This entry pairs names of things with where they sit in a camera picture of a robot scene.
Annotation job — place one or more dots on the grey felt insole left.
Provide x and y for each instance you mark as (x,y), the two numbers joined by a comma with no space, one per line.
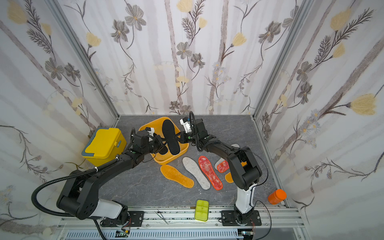
(193,168)

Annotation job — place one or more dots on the yellow lidded box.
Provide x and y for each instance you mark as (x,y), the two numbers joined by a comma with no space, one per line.
(104,145)

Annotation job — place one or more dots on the grey felt insole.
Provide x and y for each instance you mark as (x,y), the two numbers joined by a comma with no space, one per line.
(222,160)
(193,168)

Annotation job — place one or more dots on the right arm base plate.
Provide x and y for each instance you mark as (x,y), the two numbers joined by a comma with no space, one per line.
(235,218)

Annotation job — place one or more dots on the white slotted cable duct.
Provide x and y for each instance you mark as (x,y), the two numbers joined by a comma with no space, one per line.
(175,234)

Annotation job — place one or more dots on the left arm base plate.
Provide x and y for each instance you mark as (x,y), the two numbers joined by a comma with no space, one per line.
(126,219)

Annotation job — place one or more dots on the orange translucent insole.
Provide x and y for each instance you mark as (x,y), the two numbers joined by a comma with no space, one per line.
(228,177)
(173,174)

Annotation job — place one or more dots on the red patterned insole left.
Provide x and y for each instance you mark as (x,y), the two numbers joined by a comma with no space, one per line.
(208,170)

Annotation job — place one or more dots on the orange cylindrical container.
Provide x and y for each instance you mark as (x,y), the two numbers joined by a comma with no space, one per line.
(277,197)

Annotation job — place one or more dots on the red patterned insole right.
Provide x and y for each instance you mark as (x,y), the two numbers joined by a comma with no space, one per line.
(223,167)

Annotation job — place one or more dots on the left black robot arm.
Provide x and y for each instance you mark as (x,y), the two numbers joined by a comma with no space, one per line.
(80,195)

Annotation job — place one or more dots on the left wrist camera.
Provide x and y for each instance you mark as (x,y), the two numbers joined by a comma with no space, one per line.
(151,131)

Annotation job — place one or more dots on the black insole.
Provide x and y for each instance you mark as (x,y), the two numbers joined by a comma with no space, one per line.
(163,150)
(169,133)

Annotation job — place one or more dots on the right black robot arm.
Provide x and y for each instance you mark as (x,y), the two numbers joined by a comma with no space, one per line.
(245,178)

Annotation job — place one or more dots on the grey felt insole right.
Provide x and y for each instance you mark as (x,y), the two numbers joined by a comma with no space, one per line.
(222,160)

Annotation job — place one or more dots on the aluminium rail frame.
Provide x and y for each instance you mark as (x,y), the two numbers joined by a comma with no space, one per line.
(278,222)

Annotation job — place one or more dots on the green compartment box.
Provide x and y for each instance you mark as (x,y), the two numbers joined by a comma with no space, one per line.
(202,210)

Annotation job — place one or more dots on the yellow plastic storage tray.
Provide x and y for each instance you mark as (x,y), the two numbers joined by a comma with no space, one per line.
(167,158)

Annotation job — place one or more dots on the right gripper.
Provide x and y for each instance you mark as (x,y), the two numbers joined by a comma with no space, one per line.
(184,136)

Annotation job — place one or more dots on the red patterned insole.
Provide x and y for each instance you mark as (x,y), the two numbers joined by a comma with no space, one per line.
(208,170)
(223,167)

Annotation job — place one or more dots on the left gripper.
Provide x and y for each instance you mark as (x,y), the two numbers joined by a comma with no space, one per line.
(158,139)

